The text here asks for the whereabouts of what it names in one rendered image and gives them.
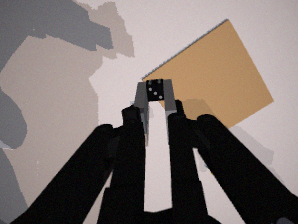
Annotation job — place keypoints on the tan flat mat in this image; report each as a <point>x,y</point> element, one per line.
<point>216,76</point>

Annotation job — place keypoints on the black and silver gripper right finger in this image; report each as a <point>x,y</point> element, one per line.
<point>257,195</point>

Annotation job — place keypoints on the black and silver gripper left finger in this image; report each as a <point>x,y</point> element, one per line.
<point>70,195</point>

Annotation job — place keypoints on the black die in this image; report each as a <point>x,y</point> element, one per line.
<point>155,91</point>

